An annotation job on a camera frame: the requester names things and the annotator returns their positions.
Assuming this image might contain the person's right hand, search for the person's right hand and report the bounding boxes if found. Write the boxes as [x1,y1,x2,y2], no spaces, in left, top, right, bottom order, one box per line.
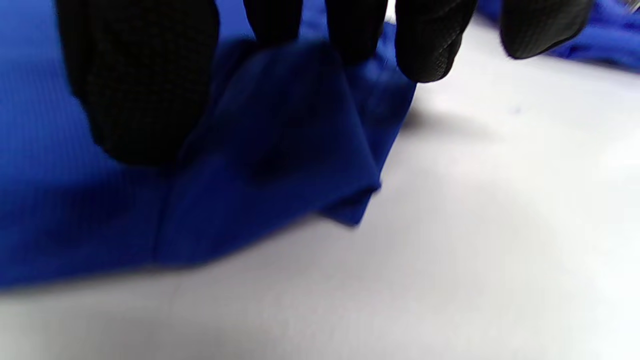
[55,0,596,167]

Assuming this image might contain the blue terry towel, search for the blue terry towel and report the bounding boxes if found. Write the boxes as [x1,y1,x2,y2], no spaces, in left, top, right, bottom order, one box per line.
[475,0,640,73]

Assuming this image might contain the blue clothes shirt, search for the blue clothes shirt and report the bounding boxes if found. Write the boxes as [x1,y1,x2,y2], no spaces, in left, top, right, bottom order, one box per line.
[0,0,418,291]

